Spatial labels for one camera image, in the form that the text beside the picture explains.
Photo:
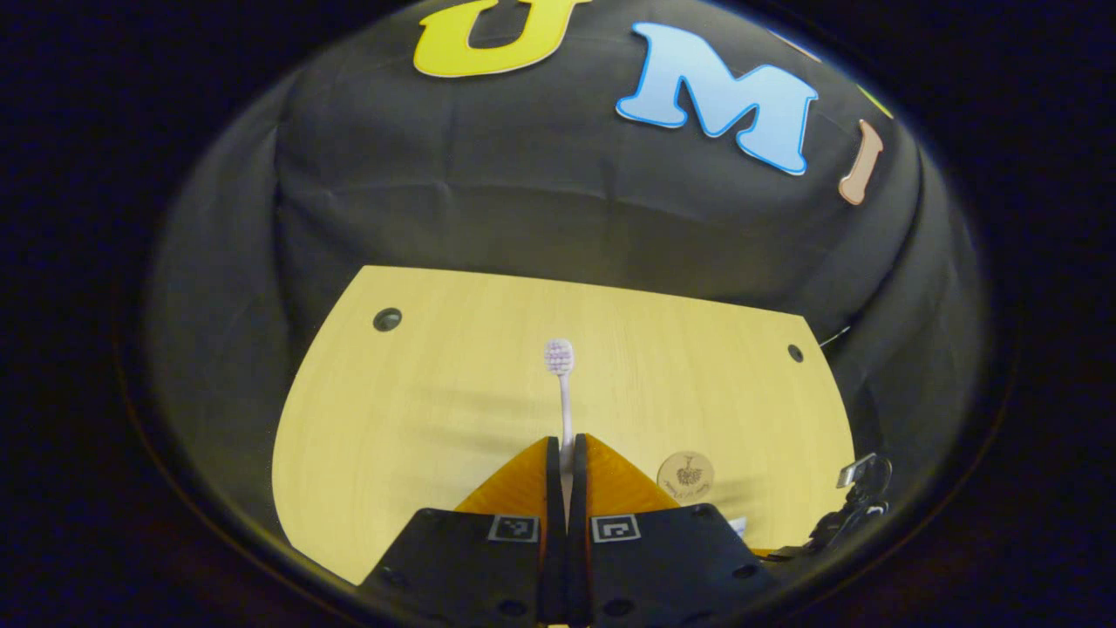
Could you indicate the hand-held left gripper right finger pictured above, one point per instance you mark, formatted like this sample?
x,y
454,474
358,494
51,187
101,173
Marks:
x,y
578,488

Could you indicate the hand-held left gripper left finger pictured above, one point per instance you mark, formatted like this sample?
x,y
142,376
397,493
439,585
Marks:
x,y
554,488

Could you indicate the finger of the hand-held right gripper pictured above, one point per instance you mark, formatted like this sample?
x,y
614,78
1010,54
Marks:
x,y
767,552

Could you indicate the round wooden coaster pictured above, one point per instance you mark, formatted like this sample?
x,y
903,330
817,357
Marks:
x,y
686,475

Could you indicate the white toothbrush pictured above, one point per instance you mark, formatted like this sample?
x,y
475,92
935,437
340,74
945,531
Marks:
x,y
559,358

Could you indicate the black desk grommet hole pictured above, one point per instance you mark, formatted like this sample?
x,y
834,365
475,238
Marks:
x,y
387,319
795,352

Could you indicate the black backdrop cloth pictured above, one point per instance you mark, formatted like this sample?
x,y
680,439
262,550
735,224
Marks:
x,y
523,192

